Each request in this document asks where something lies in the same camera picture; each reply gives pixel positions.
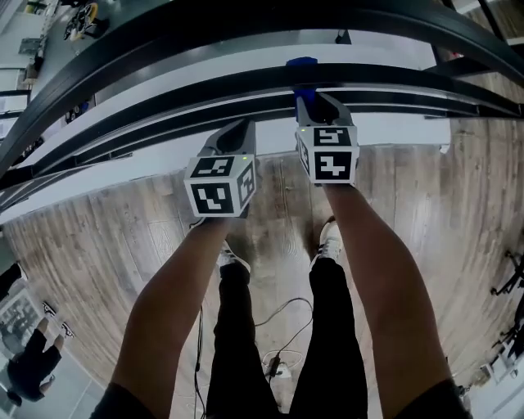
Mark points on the person's right forearm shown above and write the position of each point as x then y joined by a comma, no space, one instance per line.
389,294

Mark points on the black office chair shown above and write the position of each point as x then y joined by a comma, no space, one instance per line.
519,315

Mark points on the black-framed glass entrance doors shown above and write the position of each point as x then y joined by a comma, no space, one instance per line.
8,106

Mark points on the person's left forearm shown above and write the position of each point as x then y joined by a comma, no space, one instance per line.
163,311

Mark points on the blue cloth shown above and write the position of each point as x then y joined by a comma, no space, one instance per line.
302,61

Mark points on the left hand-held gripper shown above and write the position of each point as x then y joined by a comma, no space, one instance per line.
213,196

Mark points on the person's black shirt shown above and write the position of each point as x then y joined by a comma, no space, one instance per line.
123,405

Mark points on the person's right white shoe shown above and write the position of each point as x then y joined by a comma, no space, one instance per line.
327,241

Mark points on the person's left white shoe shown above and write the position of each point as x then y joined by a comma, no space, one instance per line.
233,258

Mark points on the person's white shoe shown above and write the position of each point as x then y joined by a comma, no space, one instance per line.
327,241
233,258

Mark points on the wooden railing with black bars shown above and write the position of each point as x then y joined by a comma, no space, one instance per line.
368,12

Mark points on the round yellow-rimmed cart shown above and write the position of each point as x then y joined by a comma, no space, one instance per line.
84,20

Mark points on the person's black trousers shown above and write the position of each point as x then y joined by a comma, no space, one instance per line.
233,327

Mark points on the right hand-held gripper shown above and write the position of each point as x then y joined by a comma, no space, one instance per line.
333,165

